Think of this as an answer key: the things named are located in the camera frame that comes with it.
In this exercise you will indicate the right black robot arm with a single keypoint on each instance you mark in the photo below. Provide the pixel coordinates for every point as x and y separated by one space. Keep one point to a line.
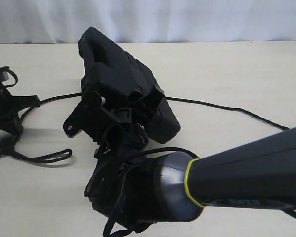
136 188

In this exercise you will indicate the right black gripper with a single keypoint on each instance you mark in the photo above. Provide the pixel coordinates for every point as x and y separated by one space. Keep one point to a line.
124 139

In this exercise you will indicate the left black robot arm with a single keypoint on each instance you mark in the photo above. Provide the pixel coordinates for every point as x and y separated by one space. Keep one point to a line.
8 79

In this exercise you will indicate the white curtain backdrop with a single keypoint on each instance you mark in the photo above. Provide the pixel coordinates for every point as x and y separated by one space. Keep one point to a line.
145 21

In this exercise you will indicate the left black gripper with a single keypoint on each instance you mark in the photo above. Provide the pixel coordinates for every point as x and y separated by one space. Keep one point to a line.
9 110

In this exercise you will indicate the black plastic carrying case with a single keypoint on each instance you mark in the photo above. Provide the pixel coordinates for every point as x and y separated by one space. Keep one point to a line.
114 74

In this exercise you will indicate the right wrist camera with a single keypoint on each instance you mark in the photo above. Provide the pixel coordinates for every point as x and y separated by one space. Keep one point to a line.
88 116

